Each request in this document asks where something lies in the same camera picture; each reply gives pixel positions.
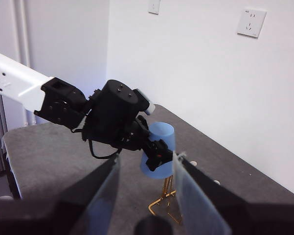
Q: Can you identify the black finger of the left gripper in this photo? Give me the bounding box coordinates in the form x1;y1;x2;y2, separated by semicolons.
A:
142;139;174;172

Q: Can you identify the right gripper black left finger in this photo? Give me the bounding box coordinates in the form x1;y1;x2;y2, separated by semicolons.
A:
0;154;122;235

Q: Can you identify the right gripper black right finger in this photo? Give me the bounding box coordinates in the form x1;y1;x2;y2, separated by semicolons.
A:
173;153;294;235

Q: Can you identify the blue ribbed plastic cup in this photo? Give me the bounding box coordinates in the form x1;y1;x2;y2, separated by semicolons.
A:
139;121;177;179

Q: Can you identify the gold wire cup rack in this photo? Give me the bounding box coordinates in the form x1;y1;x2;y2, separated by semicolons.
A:
148;160;221;225

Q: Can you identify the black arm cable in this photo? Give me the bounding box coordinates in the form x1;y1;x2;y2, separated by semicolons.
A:
89;138;122;160

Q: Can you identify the white wall socket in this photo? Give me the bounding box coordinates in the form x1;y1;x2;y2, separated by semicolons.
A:
236;8;268;39
148;0;161;15

